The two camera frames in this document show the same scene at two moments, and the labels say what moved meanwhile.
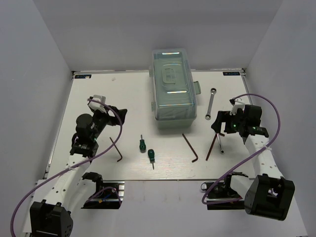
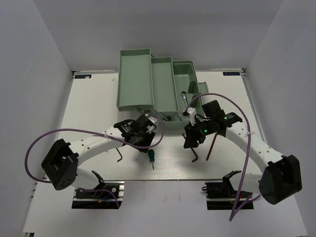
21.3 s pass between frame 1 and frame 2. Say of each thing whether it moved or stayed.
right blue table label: stayed
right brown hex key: stayed
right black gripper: moved
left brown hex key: stayed
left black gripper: moved
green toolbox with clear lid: moved
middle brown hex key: stayed
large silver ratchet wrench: moved
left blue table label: stayed
